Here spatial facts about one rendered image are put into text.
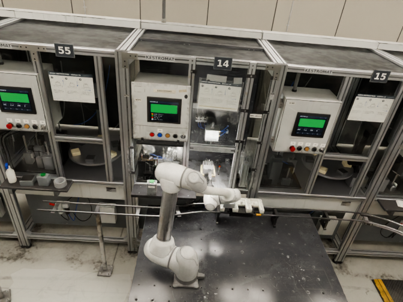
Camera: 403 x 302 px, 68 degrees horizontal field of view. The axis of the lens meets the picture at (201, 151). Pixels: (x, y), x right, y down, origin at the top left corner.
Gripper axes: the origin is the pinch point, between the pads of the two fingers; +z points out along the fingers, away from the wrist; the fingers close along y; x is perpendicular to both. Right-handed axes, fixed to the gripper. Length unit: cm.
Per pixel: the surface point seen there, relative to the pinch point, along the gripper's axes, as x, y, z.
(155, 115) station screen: 46, 58, -10
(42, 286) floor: 141, -101, -48
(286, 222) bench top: -72, -33, -19
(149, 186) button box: 49, 0, -20
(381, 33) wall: -309, 76, 353
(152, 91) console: 48, 76, -8
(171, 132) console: 33, 44, -8
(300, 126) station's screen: -64, 58, -10
